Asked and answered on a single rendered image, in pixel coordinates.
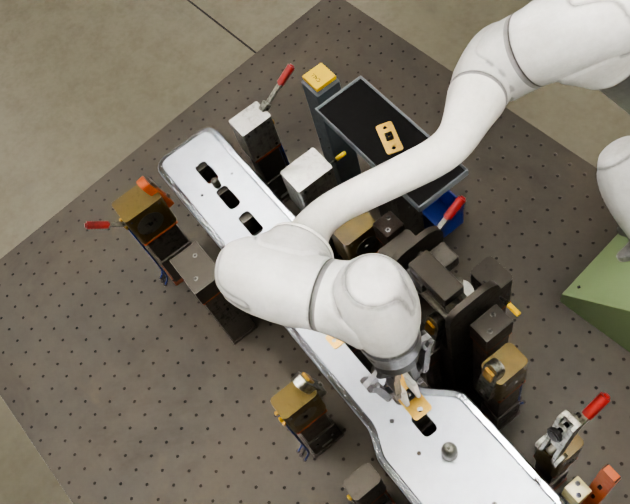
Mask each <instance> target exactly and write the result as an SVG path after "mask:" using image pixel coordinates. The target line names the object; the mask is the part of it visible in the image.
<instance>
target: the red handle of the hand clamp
mask: <svg viewBox="0 0 630 504"><path fill-rule="evenodd" d="M610 401H611V400H610V395H609V394H608V393H606V392H605V393H603V392H600V393H599V394H598V395H597V396H596V397H595V398H594V399H593V400H592V401H591V402H590V403H589V404H588V405H587V406H586V407H585V408H584V409H583V410H582V414H581V415H582V417H580V418H579V419H580V421H579V422H580V423H581V424H582V426H581V428H582V427H583V426H584V425H585V424H586V423H587V422H588V421H589V420H592V419H593V418H594V417H595V416H596V415H597V414H598V413H599V412H600V411H601V410H602V409H603V408H604V407H605V406H606V405H607V404H608V403H609V402H610ZM581 428H580V429H581ZM580 429H579V430H580ZM556 451H557V448H556V447H555V446H554V445H553V444H551V445H550V444H549V445H548V446H547V447H546V452H547V453H548V454H549V455H551V456H552V455H554V454H555V452H556Z"/></svg>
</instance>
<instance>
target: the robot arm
mask: <svg viewBox="0 0 630 504"><path fill-rule="evenodd" d="M555 82H559V83H561V84H564V85H571V86H577V87H582V88H585V89H589V90H599V91H601V92H602V93H603V94H604V95H606V96H607V97H608V98H609V99H611V100H612V101H613V102H614V103H616V104H617V105H618V106H619V107H621V108H622V109H623V110H624V111H626V112H627V113H628V114H629V115H630V0H533V1H532V2H530V3H529V4H527V5H526V6H525V7H523V8H522V9H520V10H518V11H517V12H515V13H513V14H511V15H509V16H508V17H506V18H504V19H502V20H500V21H498V22H495V23H492V24H490V25H488V26H486V27H485V28H483V29H482V30H481V31H480V32H478V33H477V34H476V35H475V36H474V37H473V39H472V40H471V41H470V43H469V44H468V46H467V47H466V49H465V50H464V52H463V54H462V55H461V57H460V59H459V61H458V63H457V65H456V67H455V69H454V72H453V75H452V79H451V82H450V85H449V88H448V91H447V97H446V104H445V109H444V114H443V118H442V122H441V125H440V127H439V128H438V130H437V131H436V132H435V133H434V134H433V135H432V136H431V137H429V138H428V139H427V140H425V141H424V142H422V143H420V144H419V145H417V146H415V147H413V148H411V149H409V150H407V151H405V152H403V153H401V154H399V155H397V156H395V157H394V158H392V159H390V160H388V161H386V162H384V163H382V164H380V165H378V166H376V167H374V168H372V169H370V170H368V171H366V172H364V173H362V174H360V175H358V176H356V177H354V178H352V179H350V180H348V181H346V182H344V183H342V184H340V185H338V186H336V187H334V188H333V189H331V190H329V191H327V192H326V193H324V194H322V195H321V196H319V197H318V198H317V199H315V200H314V201H313V202H311V203H310V204H309V205H308V206H307V207H306V208H305V209H304V210H302V211H301V212H300V214H299V215H298V216H297V217H296V218H295V219H294V220H293V221H292V222H281V223H278V224H276V225H274V226H273V227H272V228H271V230H269V231H267V232H264V233H261V234H259V235H258V237H254V236H246V237H242V238H239V239H236V240H233V241H231V242H229V243H228V244H227V245H226V246H225V247H224V248H223V249H222V250H221V251H220V253H219V255H218V257H217V260H216V264H215V282H216V285H217V287H218V288H219V290H220V292H221V293H222V294H223V296H224V298H225V299H226V300H227V301H228V302H230V303H231V304H232V305H234V306H235V307H237V308H239V309H241V310H242V311H244V312H246V313H249V314H251V315H253V316H256V317H259V318H261V319H264V320H267V321H270V322H273V323H276V324H280V325H283V326H288V327H292V328H301V329H308V330H312V331H316V332H320V333H323V334H326V335H328V336H331V337H333V338H336V339H338V340H341V341H343V342H345V343H347V344H349V345H351V346H353V347H355V348H357V349H360V350H361V351H362V353H363V354H364V355H365V356H366V357H367V359H368V360H369V361H370V362H371V363H372V365H373V366H372V369H371V371H372V374H369V375H368V376H364V377H362V378H361V379H360V382H361V384H362V385H363V386H364V387H365V388H366V390H367V391H368V392H369V393H376V394H377V395H379V396H380V397H381V398H383V399H384V400H385V401H386V402H390V401H391V400H392V399H393V397H394V399H395V400H396V401H398V400H399V399H400V400H401V401H402V402H403V404H404V405H405V406H406V407H408V406H410V403H409V399H408V396H407V392H406V390H405V389H404V388H403V387H402V385H401V383H400V379H401V375H402V374H403V376H404V379H405V382H406V384H407V387H408V388H410V390H411V391H412V392H413V393H414V394H415V396H416V397H417V398H420V397H421V394H420V391H419V389H418V386H417V385H420V384H421V383H422V382H423V381H424V380H423V378H422V377H421V376H420V374H421V373H422V372H423V373H426V372H427V371H428V370H429V364H430V355H431V348H432V346H433V344H434V342H435V341H434V340H433V339H432V338H431V336H430V335H429V334H428V333H427V332H426V331H425V330H422V331H421V332H420V324H421V307H420V301H419V297H418V294H417V291H416V288H415V286H414V284H413V282H412V280H411V278H410V276H409V275H408V273H407V272H406V271H405V269H404V268H403V267H402V266H401V265H400V264H399V263H398V262H396V261H395V260H393V259H392V258H390V257H388V256H385V255H382V254H377V253H368V254H363V255H360V256H358V257H356V258H353V259H352V260H350V261H345V260H338V259H334V254H333V251H332V248H331V247H330V245H329V244H328V243H329V240H330V237H331V236H332V234H333V233H334V232H335V231H336V230H337V229H338V228H339V227H340V226H341V225H343V224H344V223H346V222H347V221H349V220H351V219H353V218H355V217H357V216H359V215H361V214H363V213H365V212H367V211H369V210H371V209H374V208H376V207H378V206H380V205H382V204H384V203H387V202H389V201H391V200H393V199H395V198H397V197H400V196H402V195H404V194H406V193H408V192H410V191H412V190H415V189H417V188H419V187H421V186H423V185H425V184H427V183H429V182H431V181H434V180H435V179H437V178H439V177H441V176H443V175H444V174H446V173H448V172H449V171H451V170H452V169H454V168H455V167H456V166H458V165H459V164H460V163H461V162H463V161H464V160H465V159H466V158H467V157H468V156H469V155H470V154H471V153H472V152H473V150H474V149H475V148H476V147H477V145H478V144H479V143H480V141H481V140H482V138H483V137H484V135H485V134H486V133H487V131H488V130H489V129H490V127H491V126H492V125H493V124H494V122H495V121H496V120H497V119H498V118H499V117H500V115H501V114H502V112H503V111H504V109H505V107H506V105H507V104H508V102H509V101H515V100H516V99H518V98H520V97H522V96H524V95H526V94H528V93H530V92H532V91H534V90H536V89H539V88H541V87H543V86H546V85H548V84H551V83H555ZM596 175H597V182H598V186H599V190H600V193H601V196H602V198H603V200H604V202H605V204H606V206H607V208H608V209H609V211H610V213H611V214H612V216H613V218H614V219H615V221H616V222H617V224H618V225H619V226H618V227H617V232H618V234H619V235H621V236H624V237H627V238H628V240H629V242H628V243H627V244H626V245H625V246H624V247H623V248H622V249H621V250H620V251H619V252H618V253H617V255H616V257H617V259H618V260H619V262H627V261H630V136H625V137H622V138H619V139H617V140H615V141H613V142H612V143H610V144H609V145H608V146H607V147H606V148H605V149H604V150H603V151H602V152H601V153H600V155H599V158H598V164H597V174H596ZM407 372H408V373H407ZM385 378H386V381H385V384H386V385H387V387H386V388H385V387H384V386H383V385H382V384H380V383H379V380H378V379H385ZM392 396H393V397H392Z"/></svg>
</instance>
